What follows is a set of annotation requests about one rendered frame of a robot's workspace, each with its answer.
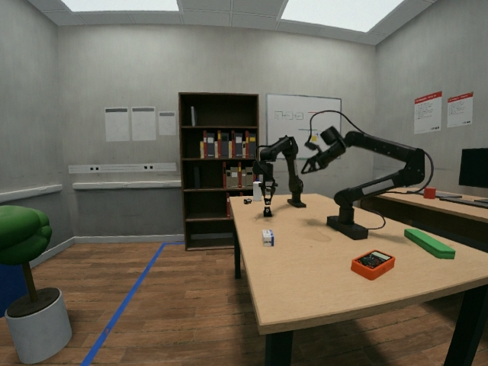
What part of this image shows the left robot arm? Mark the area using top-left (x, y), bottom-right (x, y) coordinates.
top-left (319, 127), bottom-right (425, 233)

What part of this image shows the white bottle with blue cap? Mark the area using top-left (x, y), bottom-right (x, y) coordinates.
top-left (253, 179), bottom-right (262, 201)

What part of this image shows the small white and blue box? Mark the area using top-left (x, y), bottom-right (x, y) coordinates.
top-left (262, 230), bottom-right (274, 246)

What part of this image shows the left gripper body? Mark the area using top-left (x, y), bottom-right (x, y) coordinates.
top-left (308, 143), bottom-right (335, 170)

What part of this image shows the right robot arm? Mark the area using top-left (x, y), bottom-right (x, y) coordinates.
top-left (252, 136), bottom-right (306, 207)

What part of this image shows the green flat bar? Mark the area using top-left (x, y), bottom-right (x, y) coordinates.
top-left (403, 229), bottom-right (456, 259)

